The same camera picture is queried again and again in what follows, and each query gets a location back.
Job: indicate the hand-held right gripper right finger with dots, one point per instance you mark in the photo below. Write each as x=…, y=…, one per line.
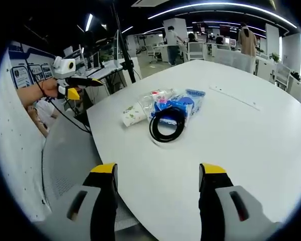
x=230, y=203

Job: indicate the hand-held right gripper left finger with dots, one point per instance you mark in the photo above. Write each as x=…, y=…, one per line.
x=89, y=200

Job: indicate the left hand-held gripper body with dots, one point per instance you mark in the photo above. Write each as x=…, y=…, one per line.
x=64, y=67

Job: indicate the floral paper cup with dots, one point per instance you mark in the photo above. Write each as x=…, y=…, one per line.
x=133, y=116

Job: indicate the clear plastic bottle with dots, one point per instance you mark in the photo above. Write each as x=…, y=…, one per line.
x=150, y=99

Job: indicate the blue white plastic packet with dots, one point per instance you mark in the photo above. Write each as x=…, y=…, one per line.
x=193, y=100

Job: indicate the person's left hand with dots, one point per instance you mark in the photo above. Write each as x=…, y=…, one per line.
x=49, y=88

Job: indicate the white office desk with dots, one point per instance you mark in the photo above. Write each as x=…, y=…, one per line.
x=104, y=71

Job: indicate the grey mesh office chair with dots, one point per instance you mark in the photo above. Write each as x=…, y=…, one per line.
x=65, y=160

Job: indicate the black tripod stand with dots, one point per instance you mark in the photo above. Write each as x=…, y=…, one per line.
x=126, y=57

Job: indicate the white table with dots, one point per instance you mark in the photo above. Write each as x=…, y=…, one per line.
x=215, y=155

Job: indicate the white pegboard partition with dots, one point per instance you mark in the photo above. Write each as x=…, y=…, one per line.
x=13, y=140

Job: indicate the white mesh office chair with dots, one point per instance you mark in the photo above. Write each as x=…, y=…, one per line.
x=195, y=51
x=283, y=74

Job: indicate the green potted plant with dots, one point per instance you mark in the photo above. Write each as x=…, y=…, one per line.
x=275, y=56

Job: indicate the blue wall poster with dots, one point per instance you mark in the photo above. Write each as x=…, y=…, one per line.
x=31, y=74

